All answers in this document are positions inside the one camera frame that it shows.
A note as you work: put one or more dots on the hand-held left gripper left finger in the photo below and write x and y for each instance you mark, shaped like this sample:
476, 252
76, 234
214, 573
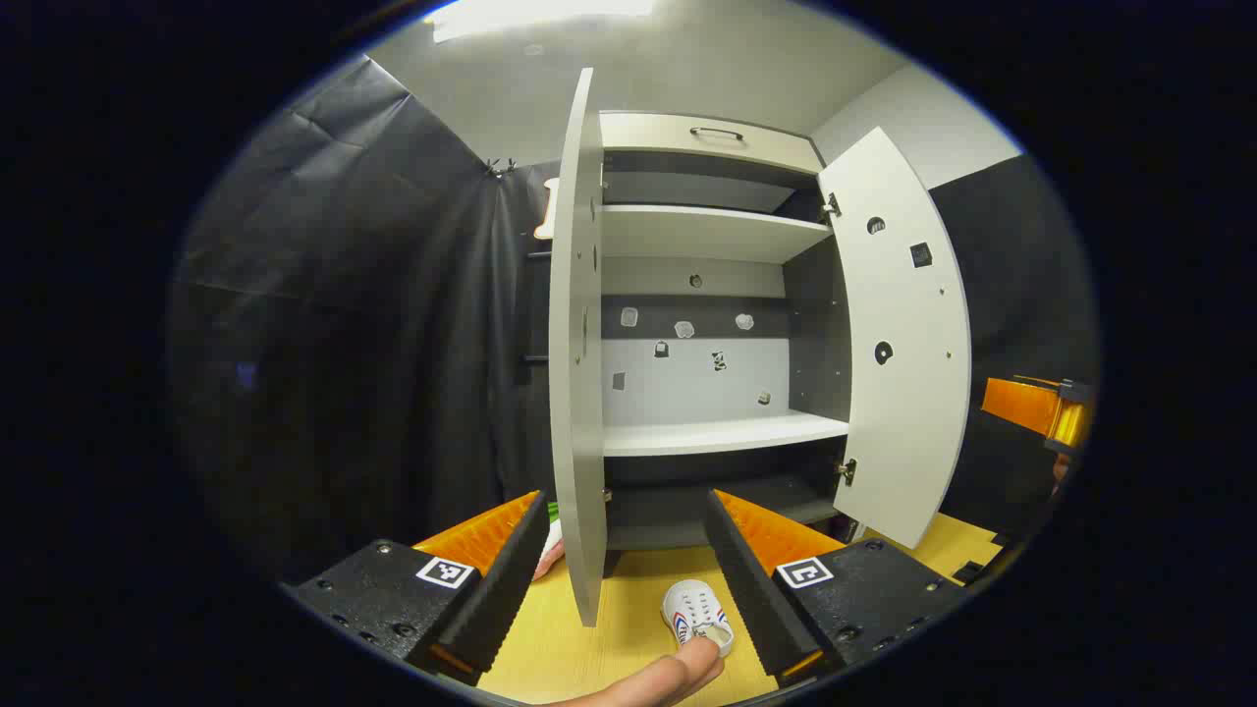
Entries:
506, 579

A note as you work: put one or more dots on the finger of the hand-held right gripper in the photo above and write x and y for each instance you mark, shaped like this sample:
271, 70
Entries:
1021, 403

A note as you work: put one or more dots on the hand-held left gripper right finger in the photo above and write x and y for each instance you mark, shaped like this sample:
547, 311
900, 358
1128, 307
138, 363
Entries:
746, 579

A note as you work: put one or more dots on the white canvas shoe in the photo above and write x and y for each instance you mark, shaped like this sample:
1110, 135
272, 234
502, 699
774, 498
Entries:
692, 607

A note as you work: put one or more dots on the white cabinet door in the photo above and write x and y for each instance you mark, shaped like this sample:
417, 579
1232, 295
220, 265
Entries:
579, 393
899, 412

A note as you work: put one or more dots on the white shoe cabinet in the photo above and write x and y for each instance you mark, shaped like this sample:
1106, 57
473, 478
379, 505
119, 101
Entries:
687, 393

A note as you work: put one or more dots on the white cabinet shelf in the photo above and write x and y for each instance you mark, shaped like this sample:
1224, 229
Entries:
717, 434
707, 231

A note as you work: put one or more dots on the white cabinet drawer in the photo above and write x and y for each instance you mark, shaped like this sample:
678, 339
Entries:
678, 147

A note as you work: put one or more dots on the watermelon slice plush toy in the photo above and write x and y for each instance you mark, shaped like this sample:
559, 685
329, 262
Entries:
552, 550

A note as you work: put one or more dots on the black backdrop cloth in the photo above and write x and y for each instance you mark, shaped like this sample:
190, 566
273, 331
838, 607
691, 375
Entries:
344, 295

